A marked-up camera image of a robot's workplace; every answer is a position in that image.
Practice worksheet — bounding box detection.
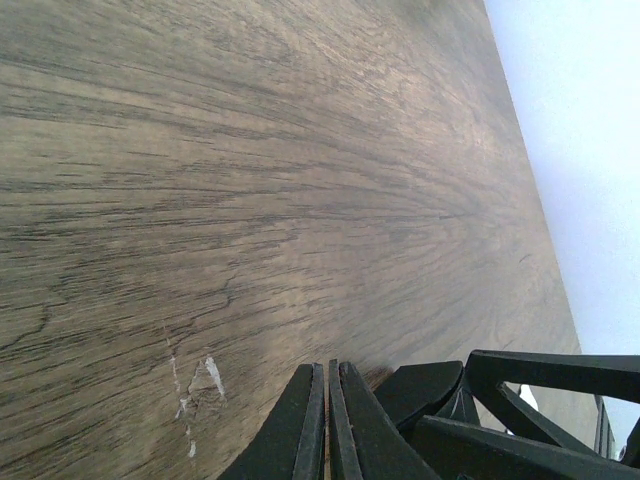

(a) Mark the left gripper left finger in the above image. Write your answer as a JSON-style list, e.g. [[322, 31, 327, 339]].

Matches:
[[220, 363, 325, 479]]

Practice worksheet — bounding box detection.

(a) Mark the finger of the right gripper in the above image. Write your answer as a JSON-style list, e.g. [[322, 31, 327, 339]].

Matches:
[[409, 416, 639, 479], [466, 350, 639, 455]]

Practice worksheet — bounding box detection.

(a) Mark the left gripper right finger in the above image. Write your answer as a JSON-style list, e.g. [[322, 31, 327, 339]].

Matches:
[[328, 359, 439, 479]]

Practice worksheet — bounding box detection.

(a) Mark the black geometric glasses case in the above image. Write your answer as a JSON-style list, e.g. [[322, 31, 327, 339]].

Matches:
[[374, 361, 480, 433]]

